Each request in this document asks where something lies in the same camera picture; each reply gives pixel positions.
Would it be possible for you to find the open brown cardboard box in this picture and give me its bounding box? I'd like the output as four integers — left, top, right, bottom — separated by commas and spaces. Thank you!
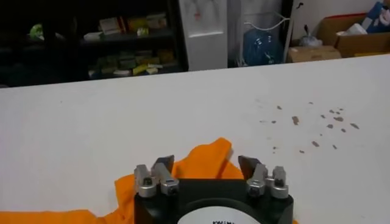
316, 12, 390, 58

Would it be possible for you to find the white metal jug rack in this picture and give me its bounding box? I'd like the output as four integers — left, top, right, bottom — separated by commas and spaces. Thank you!
227, 0, 295, 68

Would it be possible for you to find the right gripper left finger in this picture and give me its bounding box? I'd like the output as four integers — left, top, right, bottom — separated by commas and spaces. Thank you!
133, 155, 180, 198

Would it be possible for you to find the white rounded work table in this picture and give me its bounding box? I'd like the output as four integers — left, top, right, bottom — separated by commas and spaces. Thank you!
0, 54, 390, 224

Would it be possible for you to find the black shelf unit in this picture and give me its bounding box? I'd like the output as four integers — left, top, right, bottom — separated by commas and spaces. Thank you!
0, 0, 190, 89

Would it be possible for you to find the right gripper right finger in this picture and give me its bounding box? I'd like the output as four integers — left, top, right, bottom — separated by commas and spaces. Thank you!
238, 155, 289, 199

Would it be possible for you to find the closed brown cardboard box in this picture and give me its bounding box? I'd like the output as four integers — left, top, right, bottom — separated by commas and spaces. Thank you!
286, 45, 342, 64

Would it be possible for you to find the orange t-shirt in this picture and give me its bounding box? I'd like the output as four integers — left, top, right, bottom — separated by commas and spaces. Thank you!
0, 137, 299, 224

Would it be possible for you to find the small tied plastic bag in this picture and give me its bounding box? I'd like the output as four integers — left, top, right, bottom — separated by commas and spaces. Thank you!
298, 24, 323, 48

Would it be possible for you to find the white water dispenser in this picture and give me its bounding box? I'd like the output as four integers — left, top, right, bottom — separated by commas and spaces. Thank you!
178, 0, 229, 72

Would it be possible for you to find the blue white bag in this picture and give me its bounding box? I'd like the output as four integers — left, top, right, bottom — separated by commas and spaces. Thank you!
361, 1, 390, 34

